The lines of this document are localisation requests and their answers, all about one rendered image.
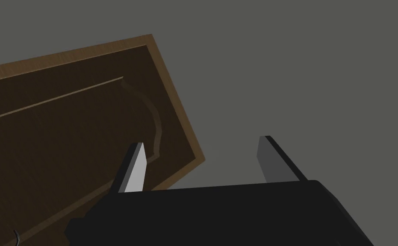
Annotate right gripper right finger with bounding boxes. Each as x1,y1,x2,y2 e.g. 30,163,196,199
256,135,308,184

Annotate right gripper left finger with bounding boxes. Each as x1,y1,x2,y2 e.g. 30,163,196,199
118,142,147,193

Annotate dark brown wooden door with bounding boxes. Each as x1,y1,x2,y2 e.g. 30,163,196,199
0,45,198,246

